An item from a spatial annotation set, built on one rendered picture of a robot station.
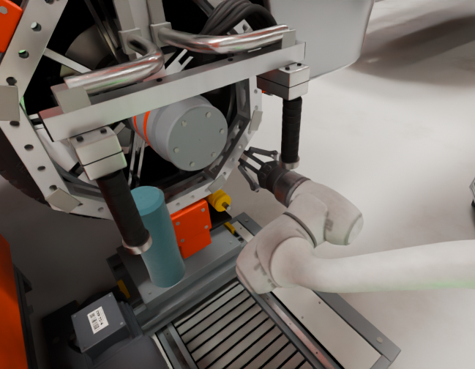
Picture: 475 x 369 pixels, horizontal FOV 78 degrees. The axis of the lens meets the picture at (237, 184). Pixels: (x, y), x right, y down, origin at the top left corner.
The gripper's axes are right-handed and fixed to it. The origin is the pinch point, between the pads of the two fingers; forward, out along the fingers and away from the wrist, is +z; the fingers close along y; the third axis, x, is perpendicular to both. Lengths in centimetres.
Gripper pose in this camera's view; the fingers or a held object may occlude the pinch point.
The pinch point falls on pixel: (237, 152)
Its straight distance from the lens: 88.3
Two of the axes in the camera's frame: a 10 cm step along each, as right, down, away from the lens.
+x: -6.1, -2.5, -7.5
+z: -5.9, -4.7, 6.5
